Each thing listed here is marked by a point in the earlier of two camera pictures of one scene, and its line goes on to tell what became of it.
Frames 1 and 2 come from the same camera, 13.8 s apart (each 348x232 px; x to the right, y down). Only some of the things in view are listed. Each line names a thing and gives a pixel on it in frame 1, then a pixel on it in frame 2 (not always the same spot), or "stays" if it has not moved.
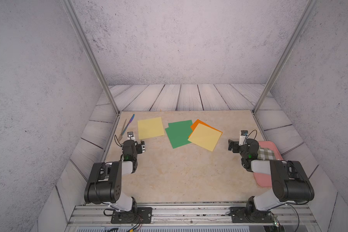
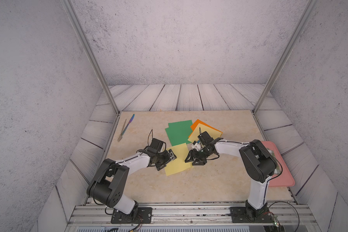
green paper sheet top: x=180 y=126 stays
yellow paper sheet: x=205 y=136 stays
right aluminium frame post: x=308 y=10 stays
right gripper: x=236 y=146 → x=199 y=163
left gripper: x=140 y=147 → x=166 y=153
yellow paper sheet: x=150 y=127 → x=179 y=164
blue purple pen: x=126 y=126 stays
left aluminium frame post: x=69 y=9 stays
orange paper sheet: x=196 y=123 stays
